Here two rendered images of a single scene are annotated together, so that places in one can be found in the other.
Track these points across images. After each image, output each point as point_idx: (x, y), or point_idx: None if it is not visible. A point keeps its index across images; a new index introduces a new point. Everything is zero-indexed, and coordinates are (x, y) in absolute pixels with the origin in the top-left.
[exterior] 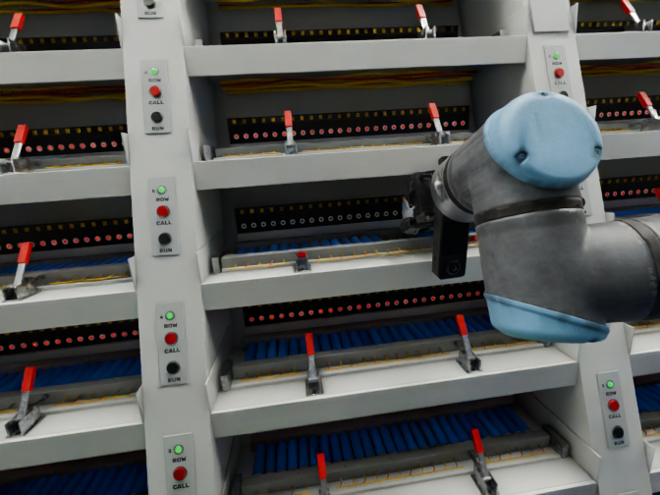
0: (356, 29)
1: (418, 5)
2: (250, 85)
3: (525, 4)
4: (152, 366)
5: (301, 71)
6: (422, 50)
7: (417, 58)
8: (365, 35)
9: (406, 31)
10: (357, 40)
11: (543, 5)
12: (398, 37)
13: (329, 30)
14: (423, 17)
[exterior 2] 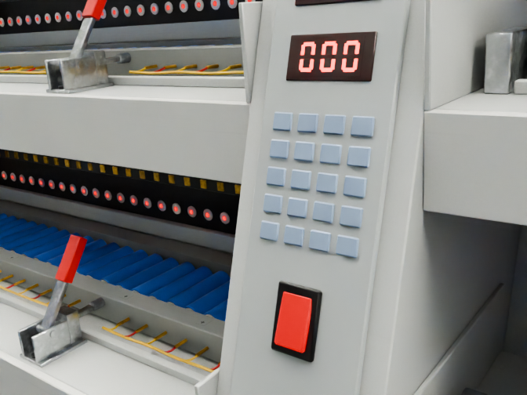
0: (125, 169)
1: (72, 239)
2: None
3: (229, 361)
4: None
5: None
6: (11, 382)
7: (8, 393)
8: (144, 182)
9: (213, 189)
10: (132, 188)
11: (270, 393)
12: (201, 197)
13: (88, 164)
14: (61, 280)
